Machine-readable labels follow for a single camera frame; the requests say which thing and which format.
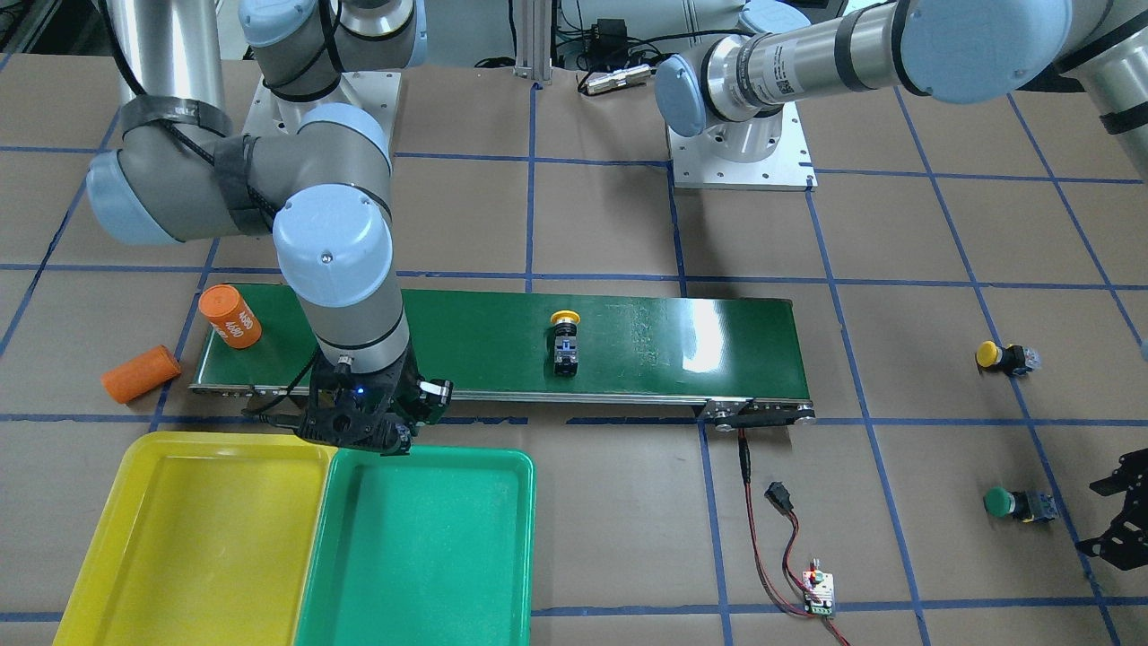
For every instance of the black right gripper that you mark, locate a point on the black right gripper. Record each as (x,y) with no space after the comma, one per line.
(415,384)

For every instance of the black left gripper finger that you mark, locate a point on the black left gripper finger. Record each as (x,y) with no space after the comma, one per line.
(1123,544)
(1129,477)

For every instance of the orange cylinder with white text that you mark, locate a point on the orange cylinder with white text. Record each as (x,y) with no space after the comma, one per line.
(230,316)

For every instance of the yellow push button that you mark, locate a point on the yellow push button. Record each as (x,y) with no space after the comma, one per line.
(564,332)
(1013,360)

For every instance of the plain orange cylinder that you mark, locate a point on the plain orange cylinder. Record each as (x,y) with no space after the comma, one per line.
(141,374)

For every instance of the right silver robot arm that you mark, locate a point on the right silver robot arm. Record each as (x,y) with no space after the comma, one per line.
(321,191)

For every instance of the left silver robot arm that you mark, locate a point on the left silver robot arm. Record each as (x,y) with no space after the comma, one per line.
(966,142)

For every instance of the green push button lying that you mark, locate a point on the green push button lying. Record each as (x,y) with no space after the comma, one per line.
(1026,506)

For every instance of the green plastic tray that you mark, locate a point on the green plastic tray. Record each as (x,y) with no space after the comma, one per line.
(434,548)

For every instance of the yellow plastic tray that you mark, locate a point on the yellow plastic tray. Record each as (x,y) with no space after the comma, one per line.
(205,539)

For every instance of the small motor controller board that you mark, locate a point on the small motor controller board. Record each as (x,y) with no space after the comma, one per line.
(819,591)

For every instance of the green conveyor belt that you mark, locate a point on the green conveyor belt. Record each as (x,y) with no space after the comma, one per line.
(737,361)

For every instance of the silver metal connector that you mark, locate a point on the silver metal connector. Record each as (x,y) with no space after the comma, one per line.
(595,84)

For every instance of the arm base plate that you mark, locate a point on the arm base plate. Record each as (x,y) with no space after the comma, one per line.
(376,92)
(768,154)

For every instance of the aluminium frame post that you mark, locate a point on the aluminium frame post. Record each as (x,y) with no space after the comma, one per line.
(533,33)

